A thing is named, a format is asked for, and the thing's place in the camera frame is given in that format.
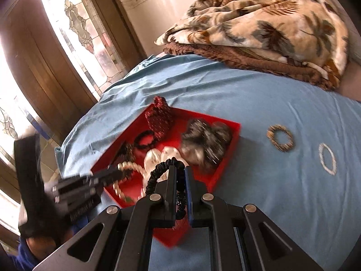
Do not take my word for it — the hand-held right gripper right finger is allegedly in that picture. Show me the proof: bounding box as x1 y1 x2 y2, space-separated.
185 167 325 271

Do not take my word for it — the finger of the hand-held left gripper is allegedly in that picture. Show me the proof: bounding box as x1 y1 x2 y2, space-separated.
53 168 125 197
56 179 122 222

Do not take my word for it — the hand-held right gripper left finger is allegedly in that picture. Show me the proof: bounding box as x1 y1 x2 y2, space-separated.
32 166 178 271

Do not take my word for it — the black wavy hair tie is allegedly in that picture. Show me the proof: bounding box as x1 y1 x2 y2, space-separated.
145 158 188 222

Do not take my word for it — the white polka dot scrunchie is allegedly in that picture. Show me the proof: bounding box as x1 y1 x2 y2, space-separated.
141 146 189 198

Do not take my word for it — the pearl bracelet with green bead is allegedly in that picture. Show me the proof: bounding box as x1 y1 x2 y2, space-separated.
112 161 146 204

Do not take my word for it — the brown organza scrunchie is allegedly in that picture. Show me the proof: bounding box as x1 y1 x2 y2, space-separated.
180 119 233 173

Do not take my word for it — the small black hair tie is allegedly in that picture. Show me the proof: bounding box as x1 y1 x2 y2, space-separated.
134 129 157 149

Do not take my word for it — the dark red polka dot scrunchie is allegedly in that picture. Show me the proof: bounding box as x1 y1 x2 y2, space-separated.
144 96 174 140

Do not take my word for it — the red plastic tray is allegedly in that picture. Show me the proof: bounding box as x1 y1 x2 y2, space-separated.
90 103 241 246

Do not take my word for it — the person's left forearm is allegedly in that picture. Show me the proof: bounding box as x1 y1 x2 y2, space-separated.
17 236 61 269

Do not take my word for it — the blue bed sheet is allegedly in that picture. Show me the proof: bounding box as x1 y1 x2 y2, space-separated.
55 54 361 271

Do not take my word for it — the stained glass window pane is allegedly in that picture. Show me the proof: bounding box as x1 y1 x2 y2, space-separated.
37 0 127 96

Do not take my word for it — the floral leaf print blanket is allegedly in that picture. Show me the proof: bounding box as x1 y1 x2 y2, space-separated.
155 0 350 92

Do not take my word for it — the pink bed cover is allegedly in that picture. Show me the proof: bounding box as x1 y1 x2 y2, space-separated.
337 55 361 103

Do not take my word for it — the wooden window frame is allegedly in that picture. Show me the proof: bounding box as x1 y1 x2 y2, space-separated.
0 0 147 249

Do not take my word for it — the brown beaded bracelet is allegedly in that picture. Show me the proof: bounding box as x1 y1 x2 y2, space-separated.
266 124 295 152

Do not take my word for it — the small white pearl bracelet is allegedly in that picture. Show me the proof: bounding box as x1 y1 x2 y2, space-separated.
318 143 337 175

